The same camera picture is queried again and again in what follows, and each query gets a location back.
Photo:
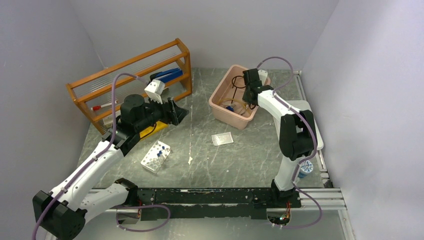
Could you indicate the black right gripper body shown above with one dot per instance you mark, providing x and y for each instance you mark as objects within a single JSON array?
[{"x": 245, "y": 96}]

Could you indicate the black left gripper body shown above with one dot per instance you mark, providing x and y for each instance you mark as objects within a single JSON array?
[{"x": 156, "y": 111}]

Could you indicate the pink plastic bin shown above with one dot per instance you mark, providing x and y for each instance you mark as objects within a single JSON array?
[{"x": 224, "y": 90}]

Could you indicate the white wire gauze square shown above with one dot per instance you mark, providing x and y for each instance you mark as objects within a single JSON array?
[{"x": 222, "y": 139}]

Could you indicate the white plastic bin lid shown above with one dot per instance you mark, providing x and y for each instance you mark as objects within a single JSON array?
[{"x": 301, "y": 105}]

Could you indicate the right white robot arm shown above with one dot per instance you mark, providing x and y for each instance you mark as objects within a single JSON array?
[{"x": 299, "y": 139}]

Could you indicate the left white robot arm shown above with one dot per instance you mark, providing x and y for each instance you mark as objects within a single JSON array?
[{"x": 65, "y": 210}]

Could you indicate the yellow foam tray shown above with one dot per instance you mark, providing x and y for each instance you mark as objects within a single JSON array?
[{"x": 158, "y": 126}]

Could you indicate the blue black stapler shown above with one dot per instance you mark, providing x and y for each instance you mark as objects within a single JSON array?
[{"x": 167, "y": 75}]

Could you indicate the orange wooden shelf rack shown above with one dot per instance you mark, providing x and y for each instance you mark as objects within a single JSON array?
[{"x": 95, "y": 89}]

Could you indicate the white test tube rack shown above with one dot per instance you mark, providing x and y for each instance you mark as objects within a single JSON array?
[{"x": 149, "y": 161}]

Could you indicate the test tube in rack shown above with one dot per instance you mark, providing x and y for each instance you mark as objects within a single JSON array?
[{"x": 160, "y": 159}]

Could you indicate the white box on shelf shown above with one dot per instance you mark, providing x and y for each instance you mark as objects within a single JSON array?
[{"x": 108, "y": 121}]

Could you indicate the red white marker pen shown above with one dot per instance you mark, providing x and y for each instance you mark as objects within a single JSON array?
[{"x": 99, "y": 107}]

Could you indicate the black wire tripod stand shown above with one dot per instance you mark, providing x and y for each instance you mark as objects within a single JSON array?
[{"x": 235, "y": 86}]

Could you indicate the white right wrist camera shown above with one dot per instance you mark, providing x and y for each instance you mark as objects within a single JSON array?
[{"x": 263, "y": 75}]

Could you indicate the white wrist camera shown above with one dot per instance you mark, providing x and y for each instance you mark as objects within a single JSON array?
[
  {"x": 154, "y": 90},
  {"x": 263, "y": 75}
]

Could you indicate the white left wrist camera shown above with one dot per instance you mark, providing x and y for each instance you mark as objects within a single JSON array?
[{"x": 154, "y": 90}]

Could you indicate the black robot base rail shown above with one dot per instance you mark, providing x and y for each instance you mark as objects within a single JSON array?
[{"x": 199, "y": 203}]

